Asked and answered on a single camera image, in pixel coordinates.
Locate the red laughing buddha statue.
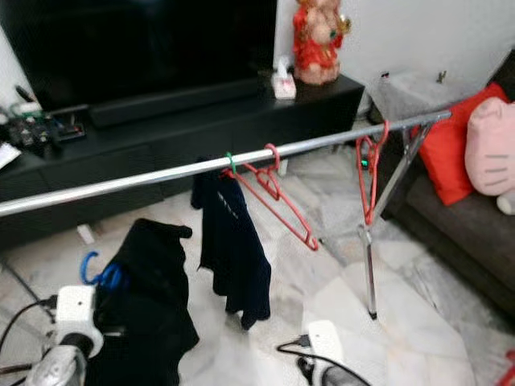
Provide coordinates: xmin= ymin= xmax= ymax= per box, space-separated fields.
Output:
xmin=292 ymin=0 xmax=353 ymax=86

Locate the grey cloth covered box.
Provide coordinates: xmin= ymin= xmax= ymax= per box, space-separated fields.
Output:
xmin=370 ymin=71 xmax=464 ymax=122

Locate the black soundbar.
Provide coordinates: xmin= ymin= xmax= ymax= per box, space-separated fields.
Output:
xmin=89 ymin=76 xmax=266 ymax=129

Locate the white pink tissue pack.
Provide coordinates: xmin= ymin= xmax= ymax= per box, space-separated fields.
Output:
xmin=272 ymin=55 xmax=298 ymax=101

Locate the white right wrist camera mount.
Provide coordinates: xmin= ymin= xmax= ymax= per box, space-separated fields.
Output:
xmin=306 ymin=320 xmax=346 ymax=368

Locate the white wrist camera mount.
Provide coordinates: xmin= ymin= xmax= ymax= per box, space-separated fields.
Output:
xmin=55 ymin=285 xmax=105 ymax=359
xmin=306 ymin=320 xmax=346 ymax=368

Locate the black green gadget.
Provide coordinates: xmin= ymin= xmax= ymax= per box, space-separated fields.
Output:
xmin=12 ymin=84 xmax=50 ymax=146

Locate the pink cat face pillow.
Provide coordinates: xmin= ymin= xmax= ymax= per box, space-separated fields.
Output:
xmin=465 ymin=96 xmax=515 ymax=197

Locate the silver metal clothes rack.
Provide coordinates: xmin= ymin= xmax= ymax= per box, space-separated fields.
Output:
xmin=0 ymin=110 xmax=452 ymax=321

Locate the black low tv cabinet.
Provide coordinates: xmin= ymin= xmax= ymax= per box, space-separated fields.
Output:
xmin=0 ymin=74 xmax=365 ymax=250

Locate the white paper stack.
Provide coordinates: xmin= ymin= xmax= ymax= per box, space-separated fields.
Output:
xmin=0 ymin=143 xmax=22 ymax=170

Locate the black garment with green print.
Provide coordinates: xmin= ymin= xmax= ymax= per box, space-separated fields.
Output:
xmin=84 ymin=219 xmax=201 ymax=386

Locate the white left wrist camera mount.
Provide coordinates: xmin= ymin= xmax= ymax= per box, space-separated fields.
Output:
xmin=55 ymin=285 xmax=105 ymax=359

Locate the navy blue t-shirt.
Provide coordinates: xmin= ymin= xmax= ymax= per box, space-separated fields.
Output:
xmin=192 ymin=170 xmax=274 ymax=331

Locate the black flat screen television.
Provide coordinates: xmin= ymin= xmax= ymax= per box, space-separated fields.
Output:
xmin=0 ymin=0 xmax=279 ymax=110

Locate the dark brown fabric sofa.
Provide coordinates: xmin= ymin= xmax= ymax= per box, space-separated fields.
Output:
xmin=382 ymin=48 xmax=515 ymax=319

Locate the red plastic stool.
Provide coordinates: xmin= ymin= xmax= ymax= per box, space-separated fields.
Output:
xmin=497 ymin=350 xmax=515 ymax=386

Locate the blue plastic clothes hanger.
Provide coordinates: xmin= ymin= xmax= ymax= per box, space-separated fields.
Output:
xmin=80 ymin=251 xmax=124 ymax=292

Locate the red square cushion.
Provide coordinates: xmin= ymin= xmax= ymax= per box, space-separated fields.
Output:
xmin=418 ymin=82 xmax=510 ymax=207

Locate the grey totoro plush toy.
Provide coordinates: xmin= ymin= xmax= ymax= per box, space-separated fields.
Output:
xmin=497 ymin=191 xmax=515 ymax=216

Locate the red plastic clothes hanger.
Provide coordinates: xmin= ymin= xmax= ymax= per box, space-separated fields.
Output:
xmin=356 ymin=121 xmax=392 ymax=227
xmin=221 ymin=143 xmax=321 ymax=252

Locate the small black circuit board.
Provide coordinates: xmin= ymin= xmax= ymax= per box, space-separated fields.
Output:
xmin=48 ymin=117 xmax=89 ymax=142

